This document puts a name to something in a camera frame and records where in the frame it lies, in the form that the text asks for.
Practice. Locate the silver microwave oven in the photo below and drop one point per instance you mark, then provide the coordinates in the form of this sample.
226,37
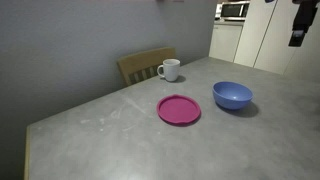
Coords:
235,10

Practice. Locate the pink round plate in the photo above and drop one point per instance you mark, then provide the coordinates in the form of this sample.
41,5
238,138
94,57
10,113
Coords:
178,110

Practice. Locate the white ceramic mug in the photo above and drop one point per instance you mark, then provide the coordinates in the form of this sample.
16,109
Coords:
171,71

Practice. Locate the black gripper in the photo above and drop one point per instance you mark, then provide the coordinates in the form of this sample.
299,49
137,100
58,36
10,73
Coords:
305,13

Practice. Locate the white kitchen counter cabinet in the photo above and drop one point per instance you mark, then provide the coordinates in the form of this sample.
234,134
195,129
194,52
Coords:
225,41

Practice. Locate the tall white cabinet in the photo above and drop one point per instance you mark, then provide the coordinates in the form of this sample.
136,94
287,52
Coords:
266,36

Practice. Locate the wooden chair with slatted back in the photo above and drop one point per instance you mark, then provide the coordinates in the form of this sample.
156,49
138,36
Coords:
143,60

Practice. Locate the blue plastic bowl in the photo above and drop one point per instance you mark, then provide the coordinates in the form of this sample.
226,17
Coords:
232,100

